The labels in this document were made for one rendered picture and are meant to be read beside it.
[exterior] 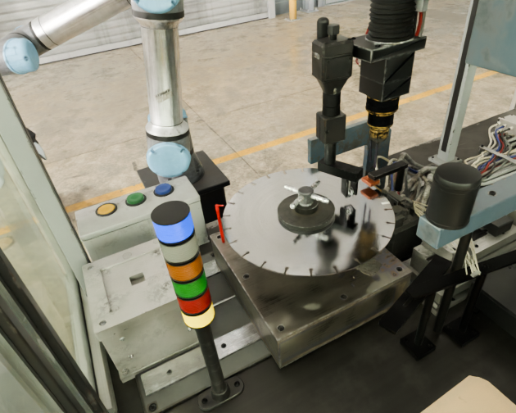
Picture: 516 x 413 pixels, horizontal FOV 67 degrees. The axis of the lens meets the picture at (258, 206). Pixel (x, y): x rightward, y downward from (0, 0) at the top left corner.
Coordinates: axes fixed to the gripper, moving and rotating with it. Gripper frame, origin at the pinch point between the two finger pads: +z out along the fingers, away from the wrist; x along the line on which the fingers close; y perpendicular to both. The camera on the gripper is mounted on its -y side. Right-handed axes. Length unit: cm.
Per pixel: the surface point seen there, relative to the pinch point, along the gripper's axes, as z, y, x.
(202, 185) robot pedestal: 16.3, -35.4, -29.7
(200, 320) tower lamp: -7, -75, 30
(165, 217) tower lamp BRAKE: -25, -73, 29
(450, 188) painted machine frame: -20, -103, 7
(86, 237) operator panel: 1.9, -34.2, 13.7
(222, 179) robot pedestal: 16, -40, -35
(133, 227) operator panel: 3.7, -40.4, 5.9
